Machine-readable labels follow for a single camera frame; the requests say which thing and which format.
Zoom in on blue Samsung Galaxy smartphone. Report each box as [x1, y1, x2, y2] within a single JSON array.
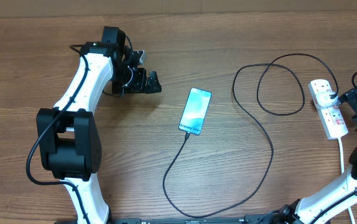
[[178, 88, 212, 135]]

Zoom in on black USB charging cable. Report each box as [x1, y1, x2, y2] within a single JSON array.
[[162, 53, 340, 219]]

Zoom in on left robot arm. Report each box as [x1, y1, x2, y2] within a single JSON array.
[[25, 26, 162, 223]]

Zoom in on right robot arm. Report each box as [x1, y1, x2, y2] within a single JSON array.
[[269, 87, 357, 223]]

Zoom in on white charger plug adapter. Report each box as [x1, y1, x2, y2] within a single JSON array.
[[314, 91, 338, 110]]

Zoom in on white power strip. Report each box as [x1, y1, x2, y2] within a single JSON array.
[[308, 79, 348, 139]]

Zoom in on white power strip cord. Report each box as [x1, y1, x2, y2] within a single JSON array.
[[337, 138, 356, 224]]

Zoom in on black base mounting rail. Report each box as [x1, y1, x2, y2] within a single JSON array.
[[53, 213, 279, 224]]

